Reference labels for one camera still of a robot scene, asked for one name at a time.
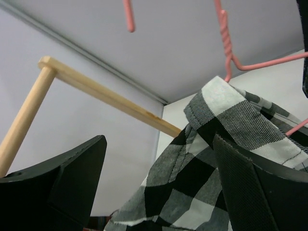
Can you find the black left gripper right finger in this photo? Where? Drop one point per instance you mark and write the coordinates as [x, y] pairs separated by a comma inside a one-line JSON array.
[[260, 195]]

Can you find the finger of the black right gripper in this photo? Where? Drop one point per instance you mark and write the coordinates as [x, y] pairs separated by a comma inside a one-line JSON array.
[[303, 11]]

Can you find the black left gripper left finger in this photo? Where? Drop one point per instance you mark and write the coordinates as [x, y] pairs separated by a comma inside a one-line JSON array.
[[56, 194]]

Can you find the black white checkered shirt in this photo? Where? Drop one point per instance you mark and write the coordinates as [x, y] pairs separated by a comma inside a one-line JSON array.
[[182, 190]]

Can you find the pink wire hanger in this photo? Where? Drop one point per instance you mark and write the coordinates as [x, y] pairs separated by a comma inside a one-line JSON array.
[[222, 17]]

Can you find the brown red plaid shirt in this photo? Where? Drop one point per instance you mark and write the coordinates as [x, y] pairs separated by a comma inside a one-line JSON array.
[[97, 223]]

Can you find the wooden clothes rack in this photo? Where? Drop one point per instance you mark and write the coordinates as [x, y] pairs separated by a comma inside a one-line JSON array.
[[51, 69]]

